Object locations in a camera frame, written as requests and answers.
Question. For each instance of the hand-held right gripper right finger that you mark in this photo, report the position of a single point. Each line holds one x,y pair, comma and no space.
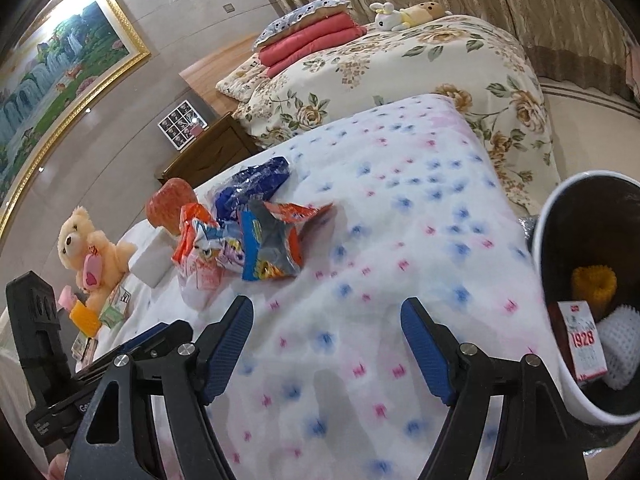
425,350

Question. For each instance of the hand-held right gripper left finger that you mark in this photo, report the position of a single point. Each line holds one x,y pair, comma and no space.
227,350

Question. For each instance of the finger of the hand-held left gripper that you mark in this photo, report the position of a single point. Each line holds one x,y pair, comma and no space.
150,334

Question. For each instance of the white foam block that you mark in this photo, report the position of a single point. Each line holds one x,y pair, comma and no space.
152,260

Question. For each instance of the orange snack wrapper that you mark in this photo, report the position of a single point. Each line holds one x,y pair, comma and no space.
195,240

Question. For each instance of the colourful cartoon snack bag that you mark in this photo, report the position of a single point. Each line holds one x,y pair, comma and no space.
275,245

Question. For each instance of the red and white box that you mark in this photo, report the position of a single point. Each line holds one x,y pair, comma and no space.
582,345

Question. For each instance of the blue snack wrapper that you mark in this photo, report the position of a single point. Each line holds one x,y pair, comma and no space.
250,185

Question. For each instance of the orange foam fruit net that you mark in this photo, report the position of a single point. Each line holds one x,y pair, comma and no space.
595,287
86,319

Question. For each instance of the white foam fruit net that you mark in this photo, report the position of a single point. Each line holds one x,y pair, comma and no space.
622,345

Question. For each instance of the white trash bin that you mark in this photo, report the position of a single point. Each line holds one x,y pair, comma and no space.
580,220

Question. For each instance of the green and silver packet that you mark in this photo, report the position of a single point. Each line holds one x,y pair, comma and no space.
80,346

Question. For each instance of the green carton box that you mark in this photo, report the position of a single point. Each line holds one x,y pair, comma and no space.
116,306

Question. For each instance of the beige teddy bear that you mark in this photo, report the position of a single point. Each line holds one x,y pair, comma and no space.
92,255

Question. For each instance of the white flowered bed sheet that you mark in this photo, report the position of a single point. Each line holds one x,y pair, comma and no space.
380,240

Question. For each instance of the red apple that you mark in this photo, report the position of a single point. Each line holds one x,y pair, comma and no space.
167,205

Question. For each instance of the wooden nightstand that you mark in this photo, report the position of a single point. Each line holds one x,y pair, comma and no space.
210,155

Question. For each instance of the small pink holder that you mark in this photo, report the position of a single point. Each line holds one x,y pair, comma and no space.
197,131

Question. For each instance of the gold framed landscape painting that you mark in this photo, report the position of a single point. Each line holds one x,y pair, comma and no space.
55,105

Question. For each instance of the floral pillow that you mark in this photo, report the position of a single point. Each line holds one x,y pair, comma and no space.
240,82

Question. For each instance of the wooden headboard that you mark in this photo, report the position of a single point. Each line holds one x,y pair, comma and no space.
215,70

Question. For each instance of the bed with floral cover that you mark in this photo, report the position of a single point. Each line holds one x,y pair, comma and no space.
425,70

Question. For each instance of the folded red blanket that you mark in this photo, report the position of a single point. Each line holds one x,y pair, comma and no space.
315,40

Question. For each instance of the blue dotted pillow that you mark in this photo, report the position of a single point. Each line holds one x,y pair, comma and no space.
295,22

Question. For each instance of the white bunny plush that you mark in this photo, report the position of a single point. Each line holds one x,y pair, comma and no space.
387,17

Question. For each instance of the yellow plush toy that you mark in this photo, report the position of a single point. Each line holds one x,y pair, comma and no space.
425,14

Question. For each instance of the black and white photo frame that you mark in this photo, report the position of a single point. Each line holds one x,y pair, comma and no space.
180,125

